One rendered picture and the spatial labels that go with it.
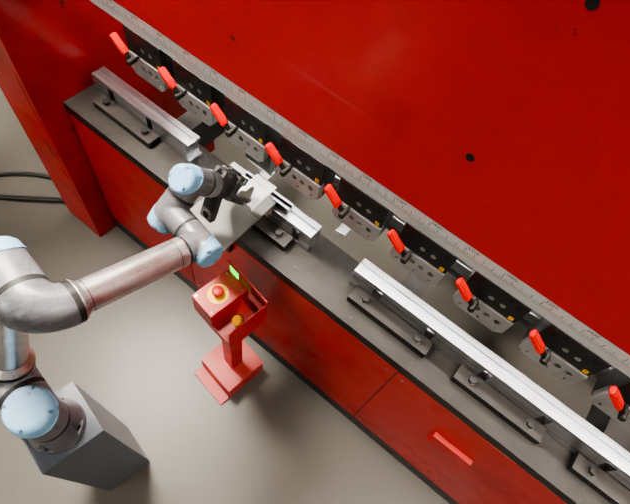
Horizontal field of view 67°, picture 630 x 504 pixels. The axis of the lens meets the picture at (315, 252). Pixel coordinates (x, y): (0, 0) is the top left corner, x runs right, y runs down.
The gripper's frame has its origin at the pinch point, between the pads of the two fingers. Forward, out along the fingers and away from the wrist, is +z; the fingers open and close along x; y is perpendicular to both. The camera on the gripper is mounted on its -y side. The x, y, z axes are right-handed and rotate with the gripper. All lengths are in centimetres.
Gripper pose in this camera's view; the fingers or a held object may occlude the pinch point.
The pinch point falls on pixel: (240, 195)
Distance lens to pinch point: 152.8
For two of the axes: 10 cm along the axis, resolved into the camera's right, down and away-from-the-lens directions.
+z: 3.0, -0.4, 9.5
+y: 5.5, -8.1, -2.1
